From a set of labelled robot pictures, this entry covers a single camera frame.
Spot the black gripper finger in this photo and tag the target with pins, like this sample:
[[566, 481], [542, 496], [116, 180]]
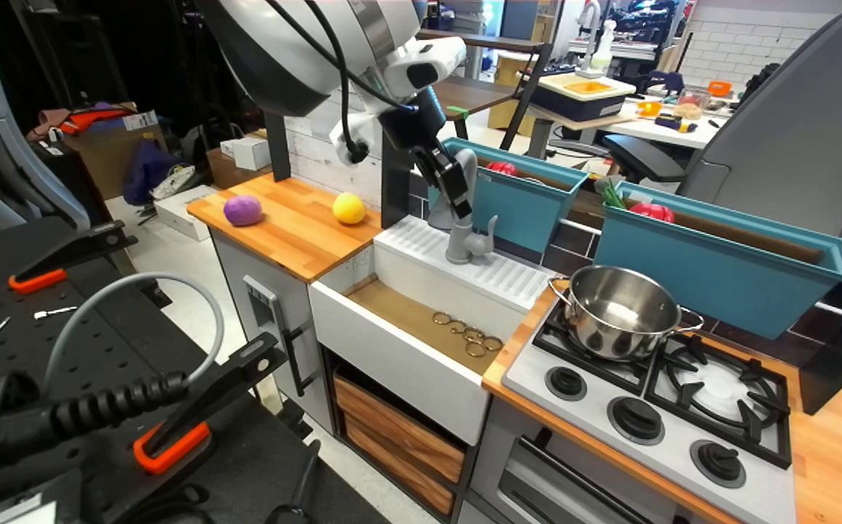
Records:
[[443, 173]]

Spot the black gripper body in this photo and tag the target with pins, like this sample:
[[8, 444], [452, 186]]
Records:
[[416, 125]]

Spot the grey toy kitchen tap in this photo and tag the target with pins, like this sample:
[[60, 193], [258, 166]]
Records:
[[464, 238]]

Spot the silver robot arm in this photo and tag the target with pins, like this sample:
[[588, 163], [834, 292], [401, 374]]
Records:
[[290, 55]]

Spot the left teal planter box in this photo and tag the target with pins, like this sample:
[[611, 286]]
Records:
[[525, 196]]

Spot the teal planter box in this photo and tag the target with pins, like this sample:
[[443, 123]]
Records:
[[525, 196], [739, 269]]

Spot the yellow toy lemon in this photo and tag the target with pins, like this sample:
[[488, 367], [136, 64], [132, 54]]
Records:
[[347, 206]]

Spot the white toy sink basin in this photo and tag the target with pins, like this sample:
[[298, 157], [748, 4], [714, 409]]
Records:
[[421, 327]]

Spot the yellow white container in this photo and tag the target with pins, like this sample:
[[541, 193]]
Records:
[[579, 97]]

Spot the purple toy ball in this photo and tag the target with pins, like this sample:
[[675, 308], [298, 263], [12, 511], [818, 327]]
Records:
[[242, 211]]

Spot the grey cabinet door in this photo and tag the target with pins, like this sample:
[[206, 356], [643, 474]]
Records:
[[274, 301]]

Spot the red toy vegetable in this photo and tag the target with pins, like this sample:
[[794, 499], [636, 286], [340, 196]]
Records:
[[655, 211]]

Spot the stainless steel pot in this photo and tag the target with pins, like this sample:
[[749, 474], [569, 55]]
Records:
[[621, 316]]

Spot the left black stove knob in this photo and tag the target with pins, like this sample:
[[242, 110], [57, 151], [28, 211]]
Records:
[[566, 383]]

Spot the black stove knob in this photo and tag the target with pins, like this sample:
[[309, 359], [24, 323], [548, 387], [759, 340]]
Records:
[[717, 464], [636, 420], [566, 383]]

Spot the wooden drawer front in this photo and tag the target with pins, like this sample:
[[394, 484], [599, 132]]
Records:
[[404, 447]]

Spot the middle black stove knob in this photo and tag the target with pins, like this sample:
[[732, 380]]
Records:
[[636, 420]]

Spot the right teal planter box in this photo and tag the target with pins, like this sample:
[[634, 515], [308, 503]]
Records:
[[739, 269]]

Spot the white toy stove top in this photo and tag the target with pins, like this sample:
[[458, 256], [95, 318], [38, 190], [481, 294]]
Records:
[[767, 493]]

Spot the near orange black clamp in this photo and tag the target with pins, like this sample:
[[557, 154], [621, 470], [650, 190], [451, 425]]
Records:
[[30, 425]]

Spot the orange black clamp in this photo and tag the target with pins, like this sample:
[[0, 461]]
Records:
[[57, 263], [30, 425]]

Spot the grey office chair back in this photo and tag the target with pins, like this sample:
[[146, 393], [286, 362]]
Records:
[[783, 151]]

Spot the black stove grate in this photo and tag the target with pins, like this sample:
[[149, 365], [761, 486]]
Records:
[[736, 400]]

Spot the far orange black clamp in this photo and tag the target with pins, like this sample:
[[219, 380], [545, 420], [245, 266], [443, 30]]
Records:
[[57, 263]]

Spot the right black stove knob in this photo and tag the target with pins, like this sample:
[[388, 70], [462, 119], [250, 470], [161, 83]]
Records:
[[717, 464]]

